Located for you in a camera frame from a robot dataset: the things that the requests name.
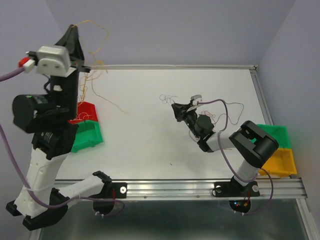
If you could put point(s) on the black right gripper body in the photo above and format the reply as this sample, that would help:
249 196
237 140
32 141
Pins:
190 121

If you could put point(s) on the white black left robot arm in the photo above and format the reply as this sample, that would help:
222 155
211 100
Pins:
39 202

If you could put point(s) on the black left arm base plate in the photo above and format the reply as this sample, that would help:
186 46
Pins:
112 191

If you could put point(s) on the green plastic bin left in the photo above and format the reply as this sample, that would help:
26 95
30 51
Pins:
88 135

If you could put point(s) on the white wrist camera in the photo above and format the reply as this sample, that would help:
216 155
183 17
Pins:
196 99
52 60

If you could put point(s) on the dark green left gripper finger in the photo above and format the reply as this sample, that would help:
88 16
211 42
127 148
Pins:
70 40
78 48

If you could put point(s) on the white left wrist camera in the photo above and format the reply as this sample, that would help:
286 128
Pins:
52 60

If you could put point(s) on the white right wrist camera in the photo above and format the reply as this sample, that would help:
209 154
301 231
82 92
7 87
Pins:
196 99

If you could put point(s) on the yellow plastic bin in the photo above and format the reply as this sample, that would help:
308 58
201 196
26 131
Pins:
281 163

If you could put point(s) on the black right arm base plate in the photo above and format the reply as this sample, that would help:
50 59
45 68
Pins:
232 188

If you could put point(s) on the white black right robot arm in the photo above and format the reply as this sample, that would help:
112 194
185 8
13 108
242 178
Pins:
254 144

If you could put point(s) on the red plastic bin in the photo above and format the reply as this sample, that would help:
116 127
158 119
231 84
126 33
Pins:
85 112

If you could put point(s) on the green plastic bin right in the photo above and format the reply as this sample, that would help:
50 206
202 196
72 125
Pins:
279 133

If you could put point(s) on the aluminium table frame rail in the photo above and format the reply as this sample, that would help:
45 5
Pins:
190 188

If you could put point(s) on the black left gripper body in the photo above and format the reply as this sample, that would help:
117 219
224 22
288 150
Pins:
69 89

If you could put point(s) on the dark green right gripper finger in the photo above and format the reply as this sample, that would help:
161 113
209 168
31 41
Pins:
179 116
184 108

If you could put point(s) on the green plastic bin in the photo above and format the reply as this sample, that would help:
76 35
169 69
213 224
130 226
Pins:
279 133
88 135

